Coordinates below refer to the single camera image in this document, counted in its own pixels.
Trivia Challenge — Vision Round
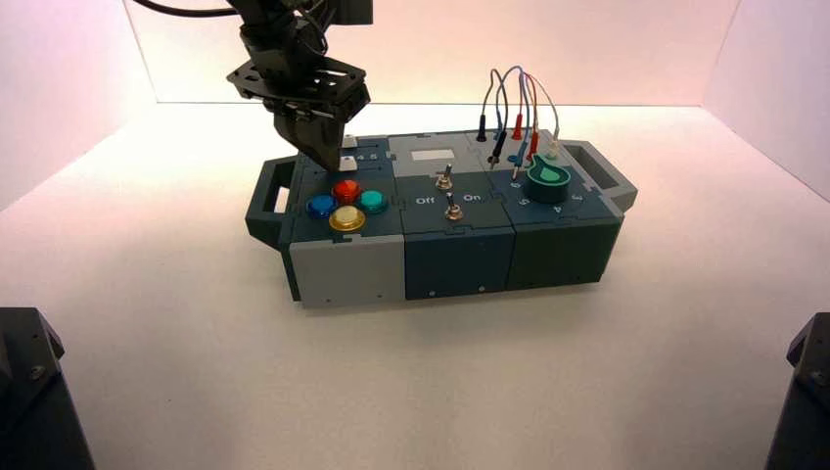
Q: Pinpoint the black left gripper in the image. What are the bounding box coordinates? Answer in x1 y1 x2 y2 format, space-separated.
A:
226 55 372 174

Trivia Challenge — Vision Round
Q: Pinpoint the red round push button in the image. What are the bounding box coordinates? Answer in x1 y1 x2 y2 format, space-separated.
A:
331 179 362 206

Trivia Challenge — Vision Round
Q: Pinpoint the blue round push button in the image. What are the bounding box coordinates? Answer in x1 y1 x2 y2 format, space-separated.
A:
304 194 339 220

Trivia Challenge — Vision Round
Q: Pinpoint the green round push button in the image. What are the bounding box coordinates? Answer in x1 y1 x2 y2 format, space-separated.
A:
358 189 391 215

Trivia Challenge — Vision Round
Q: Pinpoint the yellow round push button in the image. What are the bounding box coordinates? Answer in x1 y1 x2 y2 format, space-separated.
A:
328 206 368 233

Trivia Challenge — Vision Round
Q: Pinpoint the blue grey control box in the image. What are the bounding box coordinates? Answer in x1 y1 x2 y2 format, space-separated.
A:
245 131 639 309

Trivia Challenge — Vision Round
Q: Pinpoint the green rotary knob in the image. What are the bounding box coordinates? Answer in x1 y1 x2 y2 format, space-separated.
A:
524 161 573 206

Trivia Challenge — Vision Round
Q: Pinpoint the black banana plug cable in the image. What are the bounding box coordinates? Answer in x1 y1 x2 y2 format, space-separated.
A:
476 68 508 171

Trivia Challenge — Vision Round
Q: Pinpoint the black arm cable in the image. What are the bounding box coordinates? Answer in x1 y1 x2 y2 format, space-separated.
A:
132 0 240 19

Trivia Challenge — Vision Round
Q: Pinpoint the red banana plug cable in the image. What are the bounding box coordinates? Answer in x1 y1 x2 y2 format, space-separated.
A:
510 72 541 164

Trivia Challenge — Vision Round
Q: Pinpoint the white green plug cable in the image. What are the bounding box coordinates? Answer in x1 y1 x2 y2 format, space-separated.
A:
528 74 563 162

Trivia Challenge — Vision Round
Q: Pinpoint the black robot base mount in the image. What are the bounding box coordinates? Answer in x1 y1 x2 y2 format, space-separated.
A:
0 307 97 470
764 312 830 470

